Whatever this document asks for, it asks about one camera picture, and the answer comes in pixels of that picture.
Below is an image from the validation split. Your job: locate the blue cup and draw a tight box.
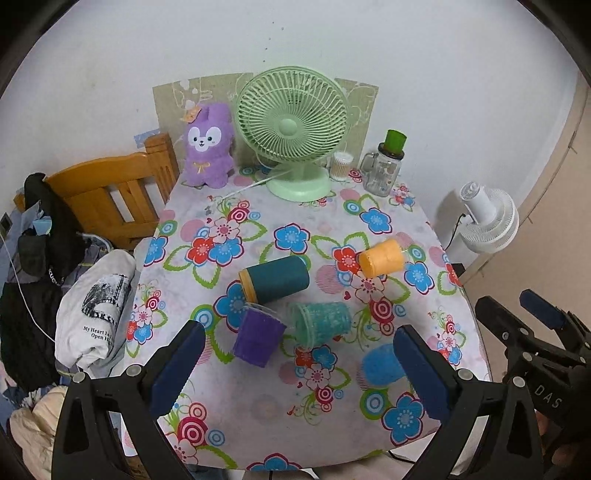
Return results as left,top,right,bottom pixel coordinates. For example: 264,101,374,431
361,344,410,388

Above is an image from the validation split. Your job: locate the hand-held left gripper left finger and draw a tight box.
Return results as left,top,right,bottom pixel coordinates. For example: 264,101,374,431
52,320,207,480

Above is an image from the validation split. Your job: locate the orange cup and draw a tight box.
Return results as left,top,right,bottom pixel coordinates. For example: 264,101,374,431
359,239,408,279

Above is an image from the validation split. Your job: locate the floral tablecloth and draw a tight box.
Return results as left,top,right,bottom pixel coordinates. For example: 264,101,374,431
121,164,491,472

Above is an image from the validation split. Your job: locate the beige cloth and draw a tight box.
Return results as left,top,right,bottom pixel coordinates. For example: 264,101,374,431
8,385,71,480

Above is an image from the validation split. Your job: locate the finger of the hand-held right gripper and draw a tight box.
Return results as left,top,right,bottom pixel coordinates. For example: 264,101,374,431
519,289,591,354
475,296,578,370

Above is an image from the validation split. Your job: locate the green translucent cup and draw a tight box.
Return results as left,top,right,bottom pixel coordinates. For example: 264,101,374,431
288,301,353,347

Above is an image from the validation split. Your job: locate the glass mug with green lid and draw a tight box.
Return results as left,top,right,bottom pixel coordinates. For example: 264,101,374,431
360,130,408,199

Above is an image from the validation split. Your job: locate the wooden chair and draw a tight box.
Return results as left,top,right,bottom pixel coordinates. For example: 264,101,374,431
14,133,181,253

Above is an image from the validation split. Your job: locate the pile of clothes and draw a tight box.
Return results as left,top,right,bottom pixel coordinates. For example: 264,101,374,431
0,173,90,393

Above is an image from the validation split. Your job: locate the green desk fan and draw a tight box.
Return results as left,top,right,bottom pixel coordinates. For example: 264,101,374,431
235,67,350,202

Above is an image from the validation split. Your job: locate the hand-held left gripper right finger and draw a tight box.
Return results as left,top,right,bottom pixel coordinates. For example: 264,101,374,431
392,324,546,480

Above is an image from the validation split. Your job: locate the cotton swab container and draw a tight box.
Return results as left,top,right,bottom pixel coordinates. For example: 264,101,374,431
329,151,356,182

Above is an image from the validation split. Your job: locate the purple plush bunny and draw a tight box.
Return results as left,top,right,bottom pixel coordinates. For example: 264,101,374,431
180,102,238,189

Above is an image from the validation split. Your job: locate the person's right hand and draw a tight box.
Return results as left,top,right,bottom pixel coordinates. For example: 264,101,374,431
536,410,571,469

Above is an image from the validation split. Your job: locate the white printed shirt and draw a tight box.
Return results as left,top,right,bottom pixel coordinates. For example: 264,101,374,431
54,249,137,371

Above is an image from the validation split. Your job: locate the black fan power cable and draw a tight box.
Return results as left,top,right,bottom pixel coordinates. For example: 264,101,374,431
445,212,468,251

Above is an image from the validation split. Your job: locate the dark teal cup yellow rim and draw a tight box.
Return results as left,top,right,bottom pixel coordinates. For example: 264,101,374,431
238,255,310,305

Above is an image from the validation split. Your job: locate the white charging cable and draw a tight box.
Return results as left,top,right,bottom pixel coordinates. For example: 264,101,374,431
0,233,57,343

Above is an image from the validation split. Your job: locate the white floor fan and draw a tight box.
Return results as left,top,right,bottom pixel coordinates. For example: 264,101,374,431
457,181,520,254

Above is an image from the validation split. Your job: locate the purple cup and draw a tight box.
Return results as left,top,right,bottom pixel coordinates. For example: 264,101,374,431
232,302,287,368

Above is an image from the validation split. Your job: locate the white fan cable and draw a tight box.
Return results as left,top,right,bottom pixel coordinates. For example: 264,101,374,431
209,168,293,205

